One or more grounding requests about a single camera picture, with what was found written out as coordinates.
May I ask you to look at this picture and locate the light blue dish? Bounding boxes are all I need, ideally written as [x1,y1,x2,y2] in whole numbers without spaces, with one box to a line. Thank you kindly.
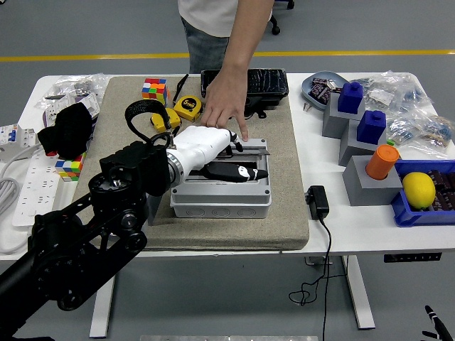
[301,70,351,107]

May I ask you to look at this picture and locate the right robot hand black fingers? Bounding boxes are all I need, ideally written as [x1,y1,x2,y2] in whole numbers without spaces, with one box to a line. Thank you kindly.
[422,304,455,341]

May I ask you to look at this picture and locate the grey electrical box clear lid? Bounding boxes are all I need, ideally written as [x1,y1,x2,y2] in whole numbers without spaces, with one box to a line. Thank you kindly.
[169,137,273,220]

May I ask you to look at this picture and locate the yellow lemon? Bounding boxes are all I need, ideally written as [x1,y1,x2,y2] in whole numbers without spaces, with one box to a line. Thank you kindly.
[401,171,437,210]

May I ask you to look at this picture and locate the brown components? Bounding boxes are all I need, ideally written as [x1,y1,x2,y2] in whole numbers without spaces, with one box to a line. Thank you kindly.
[425,169,455,214]

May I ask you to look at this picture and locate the grey-brown mat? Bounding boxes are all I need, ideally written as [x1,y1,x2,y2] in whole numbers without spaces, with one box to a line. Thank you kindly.
[62,75,311,252]

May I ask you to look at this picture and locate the grey block with round hole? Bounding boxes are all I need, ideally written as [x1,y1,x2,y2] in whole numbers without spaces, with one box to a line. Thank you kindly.
[146,193,165,227]

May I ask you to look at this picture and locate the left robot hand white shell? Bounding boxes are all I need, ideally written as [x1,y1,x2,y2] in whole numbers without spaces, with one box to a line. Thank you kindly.
[169,124,269,184]

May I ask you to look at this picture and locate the person's left hand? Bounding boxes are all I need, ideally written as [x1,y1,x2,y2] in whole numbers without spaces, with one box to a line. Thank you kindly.
[199,68,250,143]

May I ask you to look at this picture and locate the large Rubik's cube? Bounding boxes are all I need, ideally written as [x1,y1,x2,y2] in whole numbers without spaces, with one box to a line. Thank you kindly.
[141,77,169,107]

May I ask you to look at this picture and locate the white table leg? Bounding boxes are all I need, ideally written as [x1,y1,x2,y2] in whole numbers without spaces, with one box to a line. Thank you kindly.
[341,255,376,331]
[88,273,119,339]

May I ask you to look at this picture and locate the black tweezers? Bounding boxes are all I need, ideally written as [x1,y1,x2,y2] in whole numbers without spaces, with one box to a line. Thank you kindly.
[172,73,190,108]

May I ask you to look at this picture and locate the orange cylinder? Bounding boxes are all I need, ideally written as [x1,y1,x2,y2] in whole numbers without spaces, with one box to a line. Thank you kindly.
[365,143,401,180]

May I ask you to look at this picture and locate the blue plastic bin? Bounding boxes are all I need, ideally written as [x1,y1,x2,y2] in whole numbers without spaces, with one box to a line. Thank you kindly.
[390,158,455,228]

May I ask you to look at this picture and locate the blue plastic block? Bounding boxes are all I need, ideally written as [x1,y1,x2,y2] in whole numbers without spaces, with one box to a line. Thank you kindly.
[337,81,365,116]
[355,109,387,146]

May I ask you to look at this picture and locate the yellow tape measure 5m print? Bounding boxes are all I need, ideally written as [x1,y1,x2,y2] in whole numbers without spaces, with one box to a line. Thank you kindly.
[172,94,204,123]

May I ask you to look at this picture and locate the small Rubik's cube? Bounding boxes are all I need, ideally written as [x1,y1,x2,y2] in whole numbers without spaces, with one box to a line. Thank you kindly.
[54,151,87,183]

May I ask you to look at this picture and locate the black table control panel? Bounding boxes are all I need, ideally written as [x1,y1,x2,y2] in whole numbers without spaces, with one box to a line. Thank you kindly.
[382,251,443,264]

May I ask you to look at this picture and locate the black cloth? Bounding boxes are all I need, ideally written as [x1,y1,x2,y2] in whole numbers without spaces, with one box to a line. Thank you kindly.
[36,102,95,160]

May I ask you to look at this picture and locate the white circuit breaker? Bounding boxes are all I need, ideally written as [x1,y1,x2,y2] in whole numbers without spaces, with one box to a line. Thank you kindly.
[0,124,41,148]

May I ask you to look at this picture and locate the clear bag of parts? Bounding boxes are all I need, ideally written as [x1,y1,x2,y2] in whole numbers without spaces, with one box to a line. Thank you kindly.
[355,70,428,114]
[35,72,112,111]
[385,105,455,160]

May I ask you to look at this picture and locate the black wrapped device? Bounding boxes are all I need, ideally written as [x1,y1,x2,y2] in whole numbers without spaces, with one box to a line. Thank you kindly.
[200,67,289,120]

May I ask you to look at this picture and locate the black adapter cord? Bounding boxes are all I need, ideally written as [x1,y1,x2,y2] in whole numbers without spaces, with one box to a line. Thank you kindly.
[288,215,348,341]

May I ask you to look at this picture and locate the black power adapter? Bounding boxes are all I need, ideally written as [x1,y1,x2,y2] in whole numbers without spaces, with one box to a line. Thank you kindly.
[304,185,331,221]

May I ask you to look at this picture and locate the yellow tape measure black strap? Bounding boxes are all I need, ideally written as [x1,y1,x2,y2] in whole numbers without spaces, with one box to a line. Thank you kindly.
[150,107,182,134]

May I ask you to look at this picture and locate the black office chair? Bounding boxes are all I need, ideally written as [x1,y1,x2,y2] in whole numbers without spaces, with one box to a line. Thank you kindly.
[270,0,296,36]

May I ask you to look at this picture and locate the person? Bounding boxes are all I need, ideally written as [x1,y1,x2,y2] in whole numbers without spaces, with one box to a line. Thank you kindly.
[177,0,276,75]

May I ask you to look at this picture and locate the white power strip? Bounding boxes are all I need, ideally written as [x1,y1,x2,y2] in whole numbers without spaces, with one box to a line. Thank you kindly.
[11,150,64,229]

